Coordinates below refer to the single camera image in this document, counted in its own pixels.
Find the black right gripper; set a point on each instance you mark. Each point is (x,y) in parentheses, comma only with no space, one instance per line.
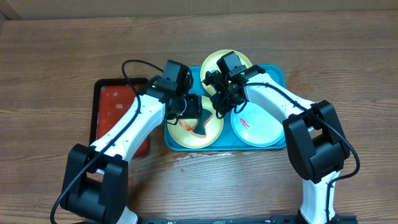
(221,102)

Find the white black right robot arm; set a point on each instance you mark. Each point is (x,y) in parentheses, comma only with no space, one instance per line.
(316,144)

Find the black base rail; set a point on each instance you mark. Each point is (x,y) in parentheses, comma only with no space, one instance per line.
(275,219)

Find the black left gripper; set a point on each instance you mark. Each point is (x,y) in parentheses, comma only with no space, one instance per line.
(194,107)

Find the yellow-green plate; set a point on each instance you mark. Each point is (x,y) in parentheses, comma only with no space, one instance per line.
(182,131)
(210,64)

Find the orange green scrub sponge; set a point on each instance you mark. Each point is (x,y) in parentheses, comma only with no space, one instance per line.
(199,130)

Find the black tray with red water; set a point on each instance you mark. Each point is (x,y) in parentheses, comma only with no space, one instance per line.
(111,100)

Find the light blue plate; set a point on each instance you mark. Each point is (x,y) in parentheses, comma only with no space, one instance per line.
(255,126)

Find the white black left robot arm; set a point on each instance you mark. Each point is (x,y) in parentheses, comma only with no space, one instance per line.
(95,183)

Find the teal plastic serving tray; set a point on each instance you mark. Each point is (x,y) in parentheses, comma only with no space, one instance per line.
(227,141)

